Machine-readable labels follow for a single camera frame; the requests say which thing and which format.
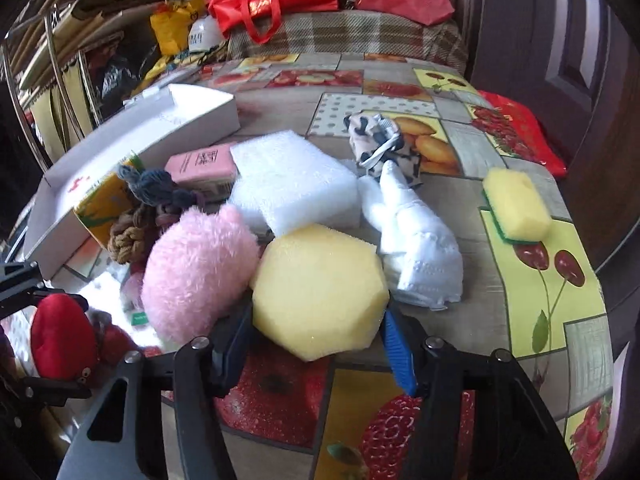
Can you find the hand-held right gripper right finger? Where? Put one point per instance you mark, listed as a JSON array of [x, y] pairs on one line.
[[400, 355]]

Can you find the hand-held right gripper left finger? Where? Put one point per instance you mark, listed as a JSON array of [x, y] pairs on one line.
[[234, 345]]

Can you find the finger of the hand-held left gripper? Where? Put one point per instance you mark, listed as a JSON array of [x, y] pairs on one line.
[[50, 390], [20, 280]]

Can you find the red plush apple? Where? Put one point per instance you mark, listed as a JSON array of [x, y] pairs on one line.
[[62, 335]]

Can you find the pink plush toy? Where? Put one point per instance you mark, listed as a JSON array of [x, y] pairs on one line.
[[195, 270]]

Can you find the yellow hexagonal sponge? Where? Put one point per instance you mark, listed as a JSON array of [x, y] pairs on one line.
[[320, 290]]

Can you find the yellow tissue packet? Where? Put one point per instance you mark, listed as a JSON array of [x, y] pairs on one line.
[[107, 200]]

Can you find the white foam block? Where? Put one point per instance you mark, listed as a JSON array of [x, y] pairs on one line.
[[295, 180]]

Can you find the white cardboard box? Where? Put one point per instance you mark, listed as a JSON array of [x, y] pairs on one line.
[[150, 125]]

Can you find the pink tissue packet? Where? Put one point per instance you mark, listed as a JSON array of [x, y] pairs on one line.
[[200, 162]]

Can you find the yellow scouring sponge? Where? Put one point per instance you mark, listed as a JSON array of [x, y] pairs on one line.
[[517, 205]]

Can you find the metal rack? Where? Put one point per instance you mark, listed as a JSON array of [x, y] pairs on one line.
[[55, 60]]

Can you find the spotted cloth pouch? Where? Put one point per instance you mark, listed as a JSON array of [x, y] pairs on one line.
[[372, 132]]

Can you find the black plastic bag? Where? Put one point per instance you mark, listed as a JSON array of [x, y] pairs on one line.
[[120, 72]]

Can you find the red printed bag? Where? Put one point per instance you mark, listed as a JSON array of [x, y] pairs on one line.
[[525, 130]]

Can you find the cardboard stack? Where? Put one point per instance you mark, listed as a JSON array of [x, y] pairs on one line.
[[90, 0]]

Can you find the yellow bag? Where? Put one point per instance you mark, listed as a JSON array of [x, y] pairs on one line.
[[172, 25]]

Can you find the white helmet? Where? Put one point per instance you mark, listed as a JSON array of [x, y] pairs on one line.
[[205, 35]]

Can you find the plaid blanket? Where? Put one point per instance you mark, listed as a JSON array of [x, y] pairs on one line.
[[350, 35]]

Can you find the brown door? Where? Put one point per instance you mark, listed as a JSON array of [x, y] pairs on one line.
[[550, 35]]

